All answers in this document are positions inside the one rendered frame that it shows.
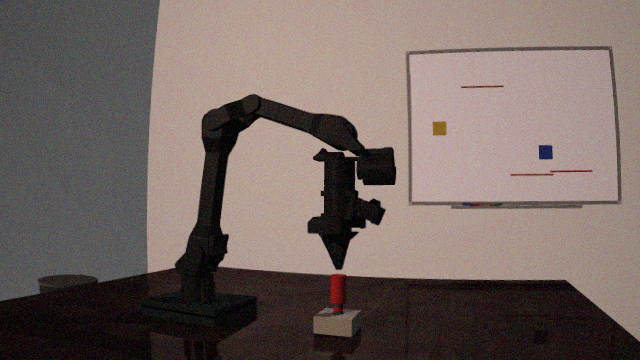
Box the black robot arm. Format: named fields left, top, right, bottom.
left=175, top=94, right=396, bottom=305

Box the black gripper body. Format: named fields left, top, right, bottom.
left=307, top=185, right=366, bottom=235

